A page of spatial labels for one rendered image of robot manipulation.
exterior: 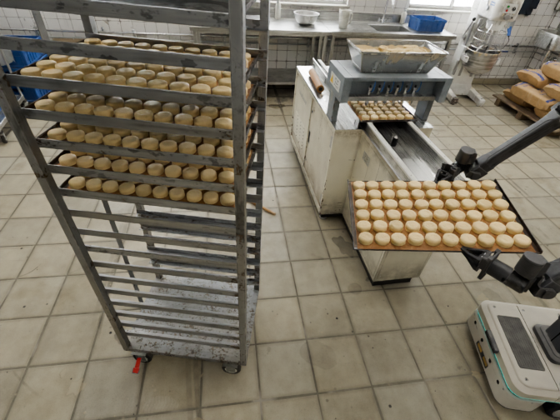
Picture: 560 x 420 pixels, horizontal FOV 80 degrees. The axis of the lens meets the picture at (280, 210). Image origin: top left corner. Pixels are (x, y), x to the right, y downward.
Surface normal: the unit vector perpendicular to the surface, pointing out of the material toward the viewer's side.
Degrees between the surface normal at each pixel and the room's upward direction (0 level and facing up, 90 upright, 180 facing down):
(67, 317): 0
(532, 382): 0
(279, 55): 90
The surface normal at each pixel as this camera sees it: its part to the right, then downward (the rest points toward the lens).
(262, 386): 0.07, -0.75
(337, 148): 0.16, 0.65
